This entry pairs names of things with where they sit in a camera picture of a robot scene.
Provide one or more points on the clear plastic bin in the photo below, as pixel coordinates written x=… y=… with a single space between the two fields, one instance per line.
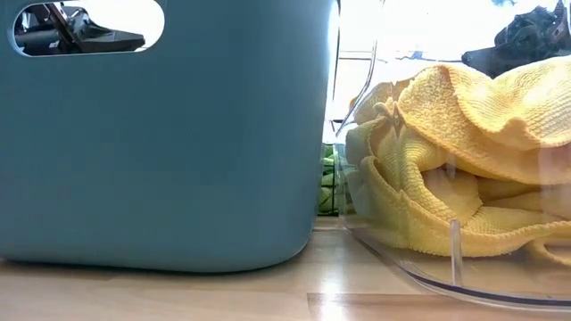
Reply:
x=490 y=290

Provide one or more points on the teal plastic basket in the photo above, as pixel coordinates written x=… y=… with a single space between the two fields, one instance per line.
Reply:
x=178 y=156

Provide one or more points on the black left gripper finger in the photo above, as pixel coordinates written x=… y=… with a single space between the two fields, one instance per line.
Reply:
x=111 y=42

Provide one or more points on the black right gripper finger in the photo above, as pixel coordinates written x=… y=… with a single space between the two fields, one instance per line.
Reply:
x=490 y=60

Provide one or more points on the yellow microfiber towel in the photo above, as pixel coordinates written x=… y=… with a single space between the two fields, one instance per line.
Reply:
x=513 y=102
x=401 y=187

